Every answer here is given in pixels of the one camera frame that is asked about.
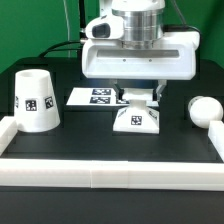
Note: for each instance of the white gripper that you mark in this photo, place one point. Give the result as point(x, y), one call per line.
point(172, 57)

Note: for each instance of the white front fence rail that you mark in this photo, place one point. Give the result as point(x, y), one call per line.
point(112, 174)

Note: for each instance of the white lamp bulb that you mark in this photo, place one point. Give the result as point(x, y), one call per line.
point(203, 110)

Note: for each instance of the white lamp shade cone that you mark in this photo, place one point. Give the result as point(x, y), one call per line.
point(35, 107)

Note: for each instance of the white lamp base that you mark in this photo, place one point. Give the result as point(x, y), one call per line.
point(137, 117)

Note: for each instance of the white marker sheet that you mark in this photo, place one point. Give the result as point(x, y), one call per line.
point(108, 97)

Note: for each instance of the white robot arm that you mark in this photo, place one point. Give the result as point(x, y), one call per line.
point(130, 41)

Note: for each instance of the white right fence rail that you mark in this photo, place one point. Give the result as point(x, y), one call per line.
point(216, 136)

